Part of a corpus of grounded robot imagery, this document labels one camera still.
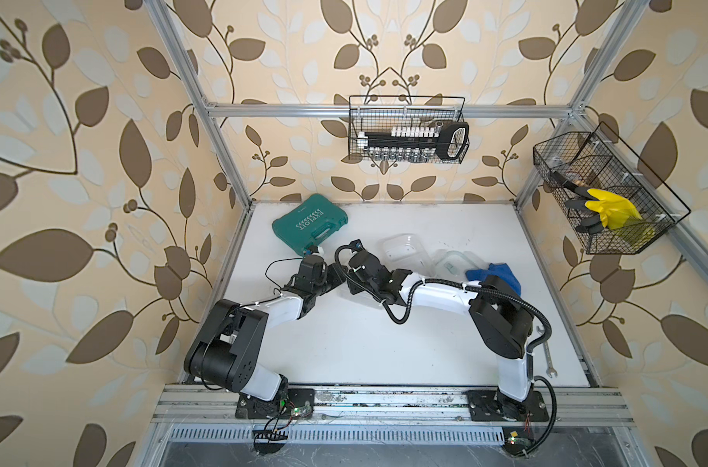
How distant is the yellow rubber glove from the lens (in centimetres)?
67

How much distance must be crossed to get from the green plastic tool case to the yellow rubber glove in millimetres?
768

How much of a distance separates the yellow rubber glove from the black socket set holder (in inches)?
13.6

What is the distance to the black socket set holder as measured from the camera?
82 centimetres

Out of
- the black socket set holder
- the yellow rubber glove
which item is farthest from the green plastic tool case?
the yellow rubber glove

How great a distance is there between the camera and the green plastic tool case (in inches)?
42.1

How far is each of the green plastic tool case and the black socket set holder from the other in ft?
1.08

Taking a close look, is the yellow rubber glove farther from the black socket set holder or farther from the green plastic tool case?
the green plastic tool case
